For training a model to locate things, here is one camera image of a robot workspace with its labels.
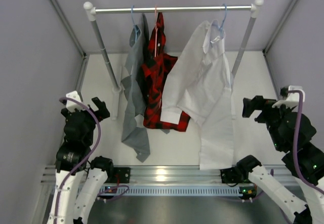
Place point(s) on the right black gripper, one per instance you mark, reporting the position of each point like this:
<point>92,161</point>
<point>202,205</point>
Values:
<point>258,102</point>

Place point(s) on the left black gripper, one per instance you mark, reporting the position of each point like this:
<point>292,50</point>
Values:
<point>100,105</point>

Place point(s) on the white shirt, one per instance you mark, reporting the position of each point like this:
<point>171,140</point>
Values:
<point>200,85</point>

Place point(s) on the blue wire hanger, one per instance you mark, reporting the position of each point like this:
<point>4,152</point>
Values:
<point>222,21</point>

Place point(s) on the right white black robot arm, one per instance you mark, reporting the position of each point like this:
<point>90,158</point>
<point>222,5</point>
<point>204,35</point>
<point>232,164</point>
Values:
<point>291,133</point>

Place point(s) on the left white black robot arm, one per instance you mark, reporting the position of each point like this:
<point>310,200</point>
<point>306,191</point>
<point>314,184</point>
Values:
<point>78,181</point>

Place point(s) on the grey shirt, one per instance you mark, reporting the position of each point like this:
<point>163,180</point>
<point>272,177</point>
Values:
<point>134,134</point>

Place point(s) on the red black plaid shirt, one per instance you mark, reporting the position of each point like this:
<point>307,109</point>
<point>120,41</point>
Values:
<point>154,71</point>

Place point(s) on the blue hanger with grey shirt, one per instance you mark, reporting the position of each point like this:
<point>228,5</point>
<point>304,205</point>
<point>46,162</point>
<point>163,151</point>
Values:
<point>135,27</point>

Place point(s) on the pink hanger with plaid shirt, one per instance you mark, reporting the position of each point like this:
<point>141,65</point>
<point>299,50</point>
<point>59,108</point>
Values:
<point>156,31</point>

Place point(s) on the silver white clothes rack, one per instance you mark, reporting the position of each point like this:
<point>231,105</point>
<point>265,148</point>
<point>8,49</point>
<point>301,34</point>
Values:
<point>115,76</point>

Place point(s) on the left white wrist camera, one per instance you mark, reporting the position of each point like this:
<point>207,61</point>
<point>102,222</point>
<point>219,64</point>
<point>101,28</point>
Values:
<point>73,101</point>

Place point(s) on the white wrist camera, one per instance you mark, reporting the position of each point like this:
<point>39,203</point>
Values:
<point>73,101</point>
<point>290,96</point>

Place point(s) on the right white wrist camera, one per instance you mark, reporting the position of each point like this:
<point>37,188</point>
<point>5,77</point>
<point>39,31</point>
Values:
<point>290,96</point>

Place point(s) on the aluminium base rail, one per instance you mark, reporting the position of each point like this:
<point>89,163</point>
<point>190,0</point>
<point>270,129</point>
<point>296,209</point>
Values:
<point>178,175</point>

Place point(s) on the slotted grey cable duct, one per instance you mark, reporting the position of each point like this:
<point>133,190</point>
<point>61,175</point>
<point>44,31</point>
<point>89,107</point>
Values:
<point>222,191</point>

